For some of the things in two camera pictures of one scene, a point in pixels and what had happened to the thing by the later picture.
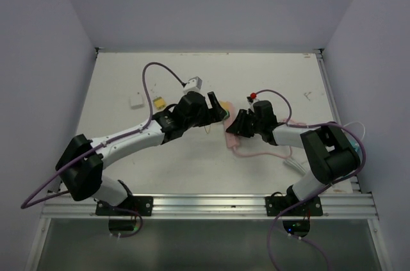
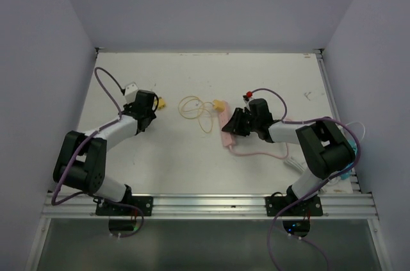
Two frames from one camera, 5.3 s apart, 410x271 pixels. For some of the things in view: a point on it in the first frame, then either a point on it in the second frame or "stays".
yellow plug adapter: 159,103 stays
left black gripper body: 200,120 to 151,116
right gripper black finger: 245,125 stays
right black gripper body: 259,125 stays
